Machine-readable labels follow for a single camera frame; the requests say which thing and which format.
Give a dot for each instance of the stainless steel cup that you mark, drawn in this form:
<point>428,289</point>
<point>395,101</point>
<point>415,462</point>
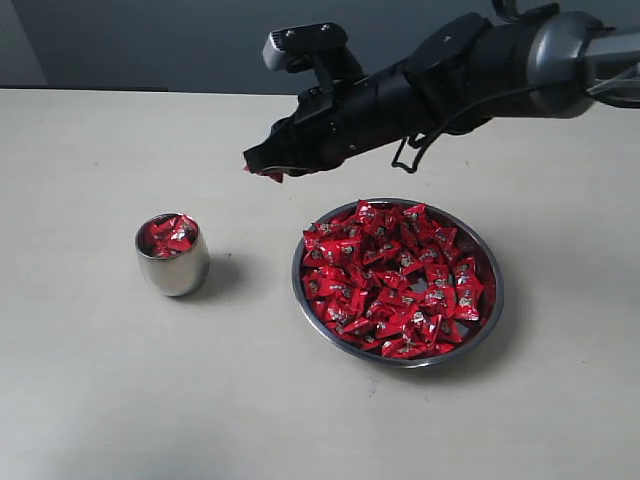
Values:
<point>180,275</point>

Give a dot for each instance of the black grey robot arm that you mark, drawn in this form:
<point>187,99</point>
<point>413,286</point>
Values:
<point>540,63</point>

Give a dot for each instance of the candies inside cup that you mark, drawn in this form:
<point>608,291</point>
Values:
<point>167,236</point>

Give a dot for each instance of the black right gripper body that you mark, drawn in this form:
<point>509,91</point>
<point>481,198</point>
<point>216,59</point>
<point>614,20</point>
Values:
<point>373,113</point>

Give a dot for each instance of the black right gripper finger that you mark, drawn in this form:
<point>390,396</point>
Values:
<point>272,157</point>

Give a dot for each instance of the pile of red candies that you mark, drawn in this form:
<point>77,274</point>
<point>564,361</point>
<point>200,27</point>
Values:
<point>390,285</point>

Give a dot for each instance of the metal bowl of red candies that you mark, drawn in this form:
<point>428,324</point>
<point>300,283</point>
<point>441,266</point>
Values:
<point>490,280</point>

